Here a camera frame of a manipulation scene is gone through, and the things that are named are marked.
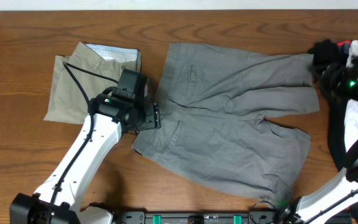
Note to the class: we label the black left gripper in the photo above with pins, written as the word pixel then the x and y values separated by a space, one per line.
pixel 151 116

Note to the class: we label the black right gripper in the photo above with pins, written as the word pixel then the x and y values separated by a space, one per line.
pixel 340 74

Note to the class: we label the red black garment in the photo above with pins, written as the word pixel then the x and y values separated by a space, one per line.
pixel 344 47

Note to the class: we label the folded khaki shorts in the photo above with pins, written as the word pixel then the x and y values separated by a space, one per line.
pixel 96 67

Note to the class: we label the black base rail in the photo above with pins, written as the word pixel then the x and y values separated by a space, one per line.
pixel 253 217

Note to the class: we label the grey shorts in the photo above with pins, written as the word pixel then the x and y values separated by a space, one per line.
pixel 216 108

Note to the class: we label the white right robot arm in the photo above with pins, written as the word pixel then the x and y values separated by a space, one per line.
pixel 341 191

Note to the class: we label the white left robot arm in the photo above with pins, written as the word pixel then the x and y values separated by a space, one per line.
pixel 59 198

